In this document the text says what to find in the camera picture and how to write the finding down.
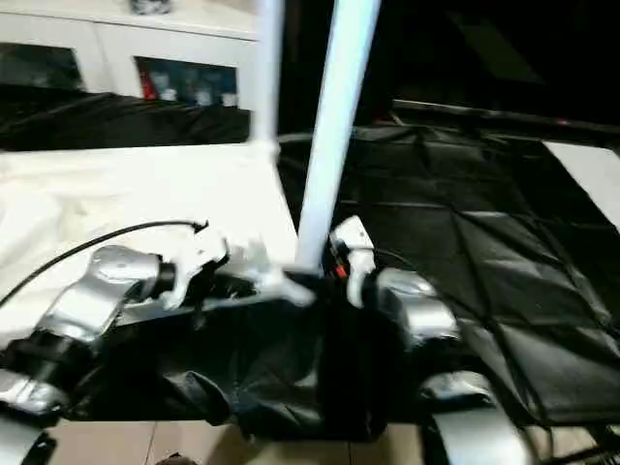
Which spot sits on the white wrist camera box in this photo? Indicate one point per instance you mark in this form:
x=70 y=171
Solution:
x=199 y=254
x=351 y=237

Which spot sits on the red bottle in cabinet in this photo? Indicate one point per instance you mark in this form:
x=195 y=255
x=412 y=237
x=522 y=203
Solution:
x=147 y=85

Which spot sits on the white plastic table leg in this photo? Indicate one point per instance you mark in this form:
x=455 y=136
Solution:
x=334 y=116
x=268 y=68

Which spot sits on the grey object on cabinet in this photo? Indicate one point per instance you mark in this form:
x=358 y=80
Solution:
x=150 y=5

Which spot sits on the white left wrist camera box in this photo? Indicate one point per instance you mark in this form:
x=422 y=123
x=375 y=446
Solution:
x=199 y=254

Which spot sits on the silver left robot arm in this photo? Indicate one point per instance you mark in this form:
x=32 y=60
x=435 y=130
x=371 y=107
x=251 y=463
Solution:
x=97 y=291

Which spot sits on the white cabinet with glass doors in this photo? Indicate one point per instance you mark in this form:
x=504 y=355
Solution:
x=97 y=44

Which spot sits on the long black bar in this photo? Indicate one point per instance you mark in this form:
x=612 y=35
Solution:
x=504 y=114

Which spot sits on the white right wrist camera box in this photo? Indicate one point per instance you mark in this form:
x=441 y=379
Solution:
x=351 y=237

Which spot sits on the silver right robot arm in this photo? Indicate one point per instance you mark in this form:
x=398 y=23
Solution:
x=417 y=310

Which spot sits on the white plastic table top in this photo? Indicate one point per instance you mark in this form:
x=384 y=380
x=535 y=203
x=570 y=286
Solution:
x=116 y=184

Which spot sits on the black plastic mat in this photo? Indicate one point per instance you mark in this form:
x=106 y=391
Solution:
x=484 y=242

